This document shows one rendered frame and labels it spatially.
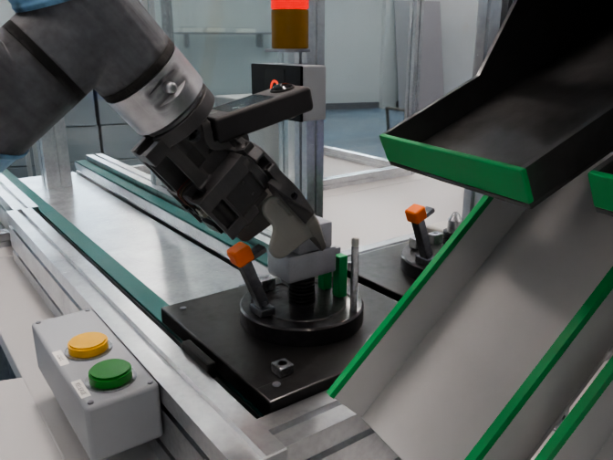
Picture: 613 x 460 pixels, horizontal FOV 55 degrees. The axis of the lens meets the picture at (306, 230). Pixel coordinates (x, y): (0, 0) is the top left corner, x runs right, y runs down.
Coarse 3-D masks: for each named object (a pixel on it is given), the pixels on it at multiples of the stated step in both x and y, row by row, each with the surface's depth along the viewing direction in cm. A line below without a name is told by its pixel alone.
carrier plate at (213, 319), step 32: (192, 320) 67; (224, 320) 67; (224, 352) 60; (256, 352) 60; (288, 352) 60; (320, 352) 60; (352, 352) 60; (256, 384) 54; (288, 384) 54; (320, 384) 55
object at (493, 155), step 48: (528, 0) 43; (576, 0) 45; (528, 48) 44; (576, 48) 45; (480, 96) 43; (528, 96) 41; (576, 96) 39; (384, 144) 41; (432, 144) 41; (480, 144) 38; (528, 144) 36; (576, 144) 31; (480, 192) 34; (528, 192) 30
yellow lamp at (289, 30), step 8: (272, 16) 78; (280, 16) 77; (288, 16) 76; (296, 16) 77; (304, 16) 77; (272, 24) 78; (280, 24) 77; (288, 24) 77; (296, 24) 77; (304, 24) 77; (272, 32) 78; (280, 32) 77; (288, 32) 77; (296, 32) 77; (304, 32) 78; (272, 40) 79; (280, 40) 78; (288, 40) 77; (296, 40) 77; (304, 40) 78
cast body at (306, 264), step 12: (324, 228) 63; (300, 252) 62; (312, 252) 63; (324, 252) 64; (336, 252) 68; (276, 264) 64; (288, 264) 62; (300, 264) 63; (312, 264) 64; (324, 264) 65; (276, 276) 64; (288, 276) 62; (300, 276) 63; (312, 276) 64
